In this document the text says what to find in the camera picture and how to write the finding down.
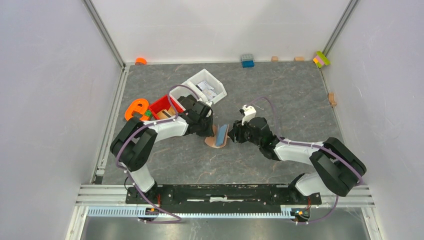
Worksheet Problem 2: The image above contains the red plastic bin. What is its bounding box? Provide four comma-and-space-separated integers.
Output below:
148, 95, 185, 120

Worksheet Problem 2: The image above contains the tan leather card holder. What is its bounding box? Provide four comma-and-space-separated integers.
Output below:
204, 124, 230, 149

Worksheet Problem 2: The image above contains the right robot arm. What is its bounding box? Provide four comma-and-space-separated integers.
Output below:
228, 117, 367, 204

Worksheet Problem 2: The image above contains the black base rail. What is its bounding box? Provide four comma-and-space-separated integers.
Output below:
145, 184, 322, 214

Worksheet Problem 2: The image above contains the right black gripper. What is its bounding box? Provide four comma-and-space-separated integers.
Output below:
226, 116, 262, 148

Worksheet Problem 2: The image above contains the flat tan wooden block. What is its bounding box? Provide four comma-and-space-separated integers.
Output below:
294, 56, 305, 62

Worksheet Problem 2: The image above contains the tan item in red bin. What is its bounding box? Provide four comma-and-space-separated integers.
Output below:
156, 107, 176, 120

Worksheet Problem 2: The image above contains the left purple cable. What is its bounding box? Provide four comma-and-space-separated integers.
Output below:
114, 84, 203, 224

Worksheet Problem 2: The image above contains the light blue cable comb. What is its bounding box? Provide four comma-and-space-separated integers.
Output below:
87, 206, 309, 220

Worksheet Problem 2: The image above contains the curved wooden piece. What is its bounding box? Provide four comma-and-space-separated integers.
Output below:
327, 92, 337, 107

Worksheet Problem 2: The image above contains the white far plastic bin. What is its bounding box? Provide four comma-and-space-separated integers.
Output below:
185, 68, 228, 104

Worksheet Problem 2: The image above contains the orange round cap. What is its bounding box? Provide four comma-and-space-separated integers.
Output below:
134, 57, 147, 65

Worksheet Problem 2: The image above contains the white plastic bin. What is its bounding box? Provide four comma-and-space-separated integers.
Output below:
185, 68, 228, 104
169, 81, 209, 110

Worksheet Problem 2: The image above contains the blue grey toy block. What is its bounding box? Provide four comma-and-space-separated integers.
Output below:
240, 53, 255, 68

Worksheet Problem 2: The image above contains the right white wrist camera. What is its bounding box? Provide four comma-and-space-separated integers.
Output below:
240, 104, 257, 126

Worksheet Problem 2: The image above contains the white middle plastic bin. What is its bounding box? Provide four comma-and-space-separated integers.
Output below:
169, 81, 209, 110

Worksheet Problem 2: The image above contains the orange tape dispenser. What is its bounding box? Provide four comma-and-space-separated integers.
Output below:
124, 98, 152, 121

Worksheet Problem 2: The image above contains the green pink toy block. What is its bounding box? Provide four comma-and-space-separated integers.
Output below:
312, 51, 331, 69

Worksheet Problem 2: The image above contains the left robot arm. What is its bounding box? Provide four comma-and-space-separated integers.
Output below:
109, 100, 214, 204

